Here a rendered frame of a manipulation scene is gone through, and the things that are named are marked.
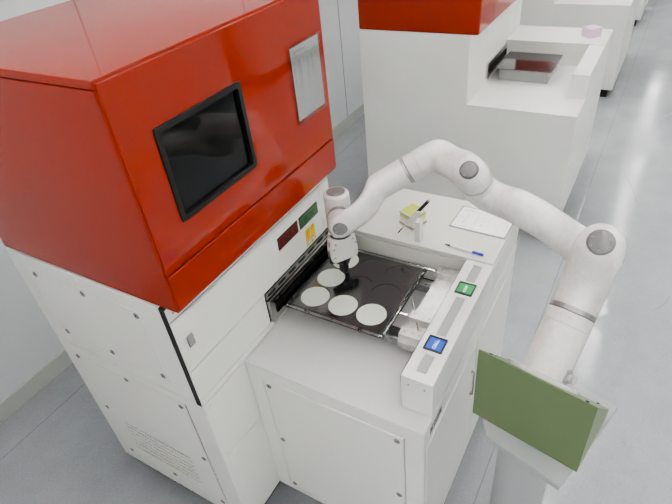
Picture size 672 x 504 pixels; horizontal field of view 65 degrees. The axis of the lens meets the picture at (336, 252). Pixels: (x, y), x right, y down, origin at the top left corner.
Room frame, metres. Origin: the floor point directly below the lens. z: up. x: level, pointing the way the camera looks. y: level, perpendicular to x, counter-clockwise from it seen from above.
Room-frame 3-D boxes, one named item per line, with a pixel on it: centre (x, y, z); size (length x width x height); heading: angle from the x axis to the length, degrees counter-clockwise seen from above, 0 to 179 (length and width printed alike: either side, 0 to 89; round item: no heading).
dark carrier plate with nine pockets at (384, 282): (1.40, -0.06, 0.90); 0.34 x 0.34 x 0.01; 56
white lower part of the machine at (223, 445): (1.55, 0.52, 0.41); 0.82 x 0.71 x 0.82; 146
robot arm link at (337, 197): (1.47, -0.02, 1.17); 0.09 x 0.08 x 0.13; 179
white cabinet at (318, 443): (1.40, -0.19, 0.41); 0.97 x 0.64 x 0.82; 146
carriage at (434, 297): (1.26, -0.29, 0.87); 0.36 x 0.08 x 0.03; 146
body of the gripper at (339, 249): (1.48, -0.02, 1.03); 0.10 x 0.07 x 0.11; 114
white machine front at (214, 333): (1.36, 0.23, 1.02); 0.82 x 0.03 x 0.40; 146
